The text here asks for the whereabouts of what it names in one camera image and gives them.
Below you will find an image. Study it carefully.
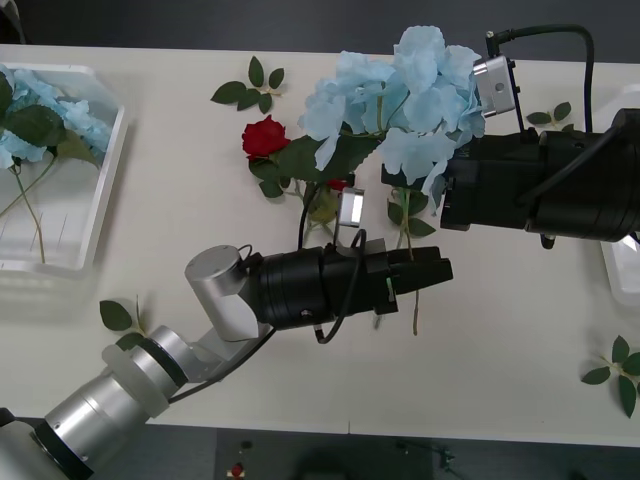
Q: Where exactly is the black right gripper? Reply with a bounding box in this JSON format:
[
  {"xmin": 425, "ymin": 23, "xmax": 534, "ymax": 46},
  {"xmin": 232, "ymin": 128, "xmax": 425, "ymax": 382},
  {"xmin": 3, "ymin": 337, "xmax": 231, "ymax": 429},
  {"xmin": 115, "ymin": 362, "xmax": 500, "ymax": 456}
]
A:
[{"xmin": 380, "ymin": 130, "xmax": 549, "ymax": 232}]

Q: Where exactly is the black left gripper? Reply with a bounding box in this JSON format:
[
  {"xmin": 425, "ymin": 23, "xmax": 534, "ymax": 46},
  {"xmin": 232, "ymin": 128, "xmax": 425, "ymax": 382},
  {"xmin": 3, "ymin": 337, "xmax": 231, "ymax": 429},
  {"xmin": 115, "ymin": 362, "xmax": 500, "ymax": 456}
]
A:
[{"xmin": 319, "ymin": 237, "xmax": 455, "ymax": 321}]

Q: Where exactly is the pale blue flower with stem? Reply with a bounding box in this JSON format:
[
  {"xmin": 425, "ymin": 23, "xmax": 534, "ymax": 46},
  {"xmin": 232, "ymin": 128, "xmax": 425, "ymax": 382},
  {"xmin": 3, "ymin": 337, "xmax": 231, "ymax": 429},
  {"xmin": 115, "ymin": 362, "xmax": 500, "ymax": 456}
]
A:
[
  {"xmin": 0, "ymin": 67, "xmax": 115, "ymax": 221},
  {"xmin": 298, "ymin": 24, "xmax": 490, "ymax": 337},
  {"xmin": 0, "ymin": 69, "xmax": 47, "ymax": 265}
]

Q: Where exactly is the loose green leaf twig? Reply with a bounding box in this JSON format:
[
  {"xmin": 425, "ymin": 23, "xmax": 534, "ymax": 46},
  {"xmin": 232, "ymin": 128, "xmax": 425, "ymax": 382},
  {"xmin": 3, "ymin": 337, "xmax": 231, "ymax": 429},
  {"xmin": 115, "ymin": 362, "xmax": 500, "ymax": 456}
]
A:
[
  {"xmin": 98, "ymin": 293, "xmax": 151, "ymax": 352},
  {"xmin": 525, "ymin": 101, "xmax": 575, "ymax": 134},
  {"xmin": 209, "ymin": 54, "xmax": 287, "ymax": 115},
  {"xmin": 580, "ymin": 333, "xmax": 640, "ymax": 420}
]

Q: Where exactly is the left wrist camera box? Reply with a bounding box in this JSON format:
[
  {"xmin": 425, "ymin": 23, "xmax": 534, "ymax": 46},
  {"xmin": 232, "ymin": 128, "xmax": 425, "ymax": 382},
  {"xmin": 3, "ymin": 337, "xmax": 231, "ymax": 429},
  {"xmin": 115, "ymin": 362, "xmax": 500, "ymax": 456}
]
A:
[{"xmin": 333, "ymin": 187, "xmax": 367, "ymax": 246}]

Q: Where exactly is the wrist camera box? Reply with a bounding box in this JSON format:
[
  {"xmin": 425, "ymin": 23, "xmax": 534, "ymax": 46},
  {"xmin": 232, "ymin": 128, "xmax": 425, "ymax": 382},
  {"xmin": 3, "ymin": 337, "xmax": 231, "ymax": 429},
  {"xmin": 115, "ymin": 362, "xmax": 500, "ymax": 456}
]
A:
[
  {"xmin": 333, "ymin": 187, "xmax": 367, "ymax": 246},
  {"xmin": 471, "ymin": 53, "xmax": 526, "ymax": 132}
]

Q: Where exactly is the black left wrist camera cable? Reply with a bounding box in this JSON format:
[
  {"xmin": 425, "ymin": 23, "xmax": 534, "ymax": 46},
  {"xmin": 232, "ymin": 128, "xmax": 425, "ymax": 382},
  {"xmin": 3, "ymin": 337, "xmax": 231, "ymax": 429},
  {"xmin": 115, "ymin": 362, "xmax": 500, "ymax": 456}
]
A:
[{"xmin": 297, "ymin": 180, "xmax": 369, "ymax": 346}]

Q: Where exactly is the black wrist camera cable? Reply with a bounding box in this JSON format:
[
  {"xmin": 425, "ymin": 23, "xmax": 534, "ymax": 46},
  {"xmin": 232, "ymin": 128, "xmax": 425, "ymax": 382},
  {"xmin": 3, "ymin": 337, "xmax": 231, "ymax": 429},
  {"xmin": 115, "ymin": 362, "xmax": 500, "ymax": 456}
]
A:
[
  {"xmin": 483, "ymin": 23, "xmax": 597, "ymax": 134},
  {"xmin": 297, "ymin": 180, "xmax": 369, "ymax": 346}
]

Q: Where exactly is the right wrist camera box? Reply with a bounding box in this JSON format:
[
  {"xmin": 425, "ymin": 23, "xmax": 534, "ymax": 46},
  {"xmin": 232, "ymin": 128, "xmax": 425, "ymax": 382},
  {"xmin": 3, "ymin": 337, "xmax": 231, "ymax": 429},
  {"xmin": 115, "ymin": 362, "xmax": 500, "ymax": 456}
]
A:
[{"xmin": 471, "ymin": 53, "xmax": 526, "ymax": 132}]

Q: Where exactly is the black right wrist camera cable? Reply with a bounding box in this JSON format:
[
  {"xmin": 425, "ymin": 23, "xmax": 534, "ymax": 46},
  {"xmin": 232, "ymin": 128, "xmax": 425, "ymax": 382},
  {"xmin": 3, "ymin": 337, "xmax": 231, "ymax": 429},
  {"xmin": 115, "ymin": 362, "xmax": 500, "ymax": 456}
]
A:
[{"xmin": 483, "ymin": 23, "xmax": 597, "ymax": 134}]

